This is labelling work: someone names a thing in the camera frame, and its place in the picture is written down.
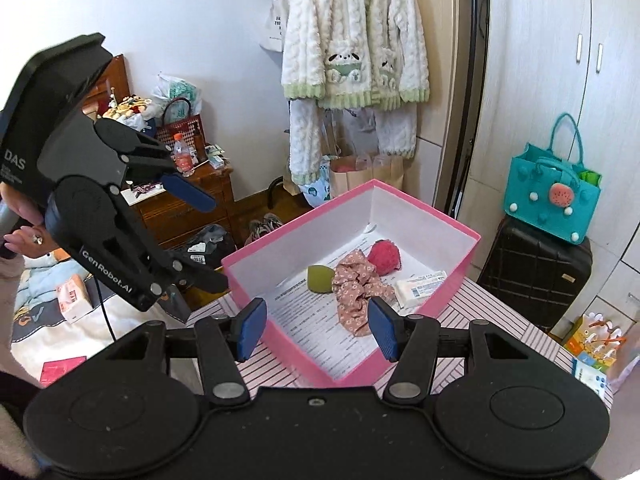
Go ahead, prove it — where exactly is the white tissue packet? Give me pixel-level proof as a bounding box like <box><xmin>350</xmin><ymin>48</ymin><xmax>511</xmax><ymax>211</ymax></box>
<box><xmin>394</xmin><ymin>271</ymin><xmax>447</xmax><ymax>309</ymax></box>

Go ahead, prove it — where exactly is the pink floral fabric scrunchie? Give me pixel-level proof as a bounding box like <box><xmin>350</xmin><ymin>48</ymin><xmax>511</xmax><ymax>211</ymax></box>
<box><xmin>332</xmin><ymin>249</ymin><xmax>396</xmax><ymax>337</ymax></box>

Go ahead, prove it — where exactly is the red fluffy strawberry toy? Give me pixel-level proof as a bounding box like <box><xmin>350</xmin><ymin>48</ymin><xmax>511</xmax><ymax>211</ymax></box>
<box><xmin>367</xmin><ymin>240</ymin><xmax>401</xmax><ymax>276</ymax></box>

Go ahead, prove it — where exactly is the green felt avocado toy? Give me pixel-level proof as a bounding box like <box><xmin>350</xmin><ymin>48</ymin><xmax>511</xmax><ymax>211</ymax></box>
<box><xmin>307</xmin><ymin>264</ymin><xmax>334</xmax><ymax>294</ymax></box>

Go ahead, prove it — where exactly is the pink cardboard storage box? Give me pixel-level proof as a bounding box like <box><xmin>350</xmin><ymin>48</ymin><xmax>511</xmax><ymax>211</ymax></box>
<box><xmin>222</xmin><ymin>180</ymin><xmax>480</xmax><ymax>387</ymax></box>

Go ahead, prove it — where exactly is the blue white wet wipes pack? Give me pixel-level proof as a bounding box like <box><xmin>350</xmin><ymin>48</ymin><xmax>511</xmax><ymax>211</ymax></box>
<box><xmin>572</xmin><ymin>358</ymin><xmax>613</xmax><ymax>408</ymax></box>

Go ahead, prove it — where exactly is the person's left hand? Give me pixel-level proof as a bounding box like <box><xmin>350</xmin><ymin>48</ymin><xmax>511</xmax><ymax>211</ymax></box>
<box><xmin>1</xmin><ymin>183</ymin><xmax>58</xmax><ymax>259</ymax></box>

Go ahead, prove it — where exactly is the orange-capped drink bottle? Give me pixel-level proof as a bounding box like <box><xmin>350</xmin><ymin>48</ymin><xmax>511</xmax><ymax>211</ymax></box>
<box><xmin>172</xmin><ymin>133</ymin><xmax>194</xmax><ymax>177</ymax></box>

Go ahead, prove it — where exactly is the red patterned shopping bag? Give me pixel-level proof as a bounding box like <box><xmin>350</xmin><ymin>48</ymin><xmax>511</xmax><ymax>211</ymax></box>
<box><xmin>156</xmin><ymin>98</ymin><xmax>207</xmax><ymax>162</ymax></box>

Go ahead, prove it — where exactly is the striped pink table cloth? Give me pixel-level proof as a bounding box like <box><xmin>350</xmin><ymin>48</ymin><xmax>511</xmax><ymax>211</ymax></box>
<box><xmin>164</xmin><ymin>274</ymin><xmax>616</xmax><ymax>411</ymax></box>

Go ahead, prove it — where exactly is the black hard suitcase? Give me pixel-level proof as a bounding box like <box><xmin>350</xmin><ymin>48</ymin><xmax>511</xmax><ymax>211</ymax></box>
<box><xmin>478</xmin><ymin>216</ymin><xmax>592</xmax><ymax>333</ymax></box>

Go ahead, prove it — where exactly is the brown paper bag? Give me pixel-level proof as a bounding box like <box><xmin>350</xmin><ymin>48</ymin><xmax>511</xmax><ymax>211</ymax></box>
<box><xmin>329</xmin><ymin>154</ymin><xmax>405</xmax><ymax>198</ymax></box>

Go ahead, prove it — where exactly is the white canvas tote bag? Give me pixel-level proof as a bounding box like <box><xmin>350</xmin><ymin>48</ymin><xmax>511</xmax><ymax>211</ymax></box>
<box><xmin>259</xmin><ymin>0</ymin><xmax>290</xmax><ymax>53</ymax></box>

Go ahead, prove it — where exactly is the teal felt tote bag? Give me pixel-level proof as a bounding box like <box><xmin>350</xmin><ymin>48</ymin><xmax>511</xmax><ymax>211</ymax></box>
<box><xmin>503</xmin><ymin>113</ymin><xmax>602</xmax><ymax>245</ymax></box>

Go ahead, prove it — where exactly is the white fluffy green-trimmed cardigan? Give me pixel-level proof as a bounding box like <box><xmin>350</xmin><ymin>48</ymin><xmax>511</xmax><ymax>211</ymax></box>
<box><xmin>281</xmin><ymin>0</ymin><xmax>430</xmax><ymax>110</ymax></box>

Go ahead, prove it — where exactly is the grey three-door wardrobe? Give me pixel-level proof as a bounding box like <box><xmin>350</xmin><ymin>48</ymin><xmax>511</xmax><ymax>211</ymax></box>
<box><xmin>470</xmin><ymin>0</ymin><xmax>640</xmax><ymax>340</ymax></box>

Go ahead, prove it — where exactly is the black clothes rack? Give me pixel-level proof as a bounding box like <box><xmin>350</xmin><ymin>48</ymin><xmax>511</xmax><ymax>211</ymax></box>
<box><xmin>445</xmin><ymin>0</ymin><xmax>490</xmax><ymax>217</ymax></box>

